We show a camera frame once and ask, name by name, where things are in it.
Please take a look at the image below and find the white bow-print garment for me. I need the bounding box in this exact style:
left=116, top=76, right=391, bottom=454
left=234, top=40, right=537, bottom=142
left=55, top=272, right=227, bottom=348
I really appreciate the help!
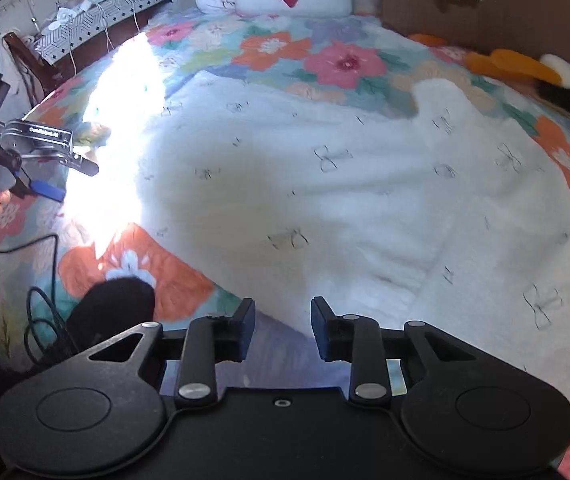
left=132, top=73, right=570, bottom=399

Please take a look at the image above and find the floral quilted bedspread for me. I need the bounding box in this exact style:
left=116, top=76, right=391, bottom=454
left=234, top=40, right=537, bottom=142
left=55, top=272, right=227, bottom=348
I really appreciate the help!
left=0, top=8, right=570, bottom=480

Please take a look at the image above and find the black sock foot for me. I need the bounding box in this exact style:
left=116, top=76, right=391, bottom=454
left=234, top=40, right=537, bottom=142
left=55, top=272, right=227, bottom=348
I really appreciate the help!
left=66, top=278, right=155, bottom=356

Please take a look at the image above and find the patterned cloth side table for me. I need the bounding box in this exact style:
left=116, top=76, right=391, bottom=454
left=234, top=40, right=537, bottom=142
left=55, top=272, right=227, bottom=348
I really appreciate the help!
left=3, top=0, right=171, bottom=99

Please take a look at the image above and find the orange black white plush toy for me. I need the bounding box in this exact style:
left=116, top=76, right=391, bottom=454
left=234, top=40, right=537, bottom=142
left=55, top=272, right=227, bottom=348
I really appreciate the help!
left=409, top=34, right=570, bottom=116

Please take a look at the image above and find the black cable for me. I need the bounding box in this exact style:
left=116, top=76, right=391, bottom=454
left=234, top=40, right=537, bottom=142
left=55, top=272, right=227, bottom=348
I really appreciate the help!
left=0, top=231, right=81, bottom=369

